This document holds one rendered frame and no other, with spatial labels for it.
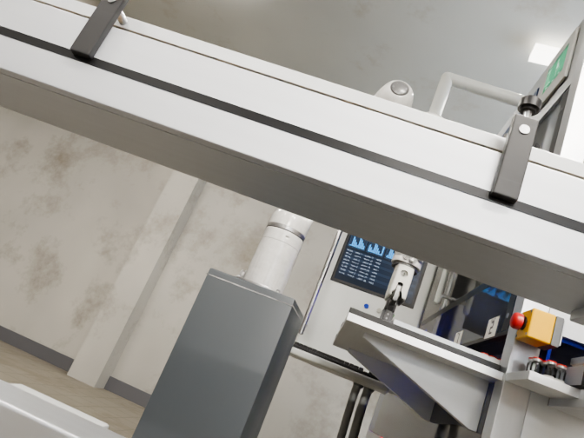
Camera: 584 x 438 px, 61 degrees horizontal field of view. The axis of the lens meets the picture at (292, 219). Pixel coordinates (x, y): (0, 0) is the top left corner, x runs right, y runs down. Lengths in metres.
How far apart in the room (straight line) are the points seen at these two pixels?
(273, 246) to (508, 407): 0.71
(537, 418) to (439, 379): 0.24
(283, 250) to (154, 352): 3.70
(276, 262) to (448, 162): 0.94
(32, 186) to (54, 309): 1.48
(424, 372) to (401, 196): 0.96
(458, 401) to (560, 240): 0.95
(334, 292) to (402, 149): 1.87
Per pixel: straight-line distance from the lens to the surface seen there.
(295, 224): 1.42
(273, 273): 1.38
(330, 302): 2.33
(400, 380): 1.89
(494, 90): 2.99
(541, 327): 1.30
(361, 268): 2.36
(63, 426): 0.52
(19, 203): 6.21
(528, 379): 1.22
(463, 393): 1.42
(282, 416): 4.66
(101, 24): 0.61
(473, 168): 0.51
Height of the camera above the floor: 0.66
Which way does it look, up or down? 17 degrees up
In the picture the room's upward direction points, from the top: 23 degrees clockwise
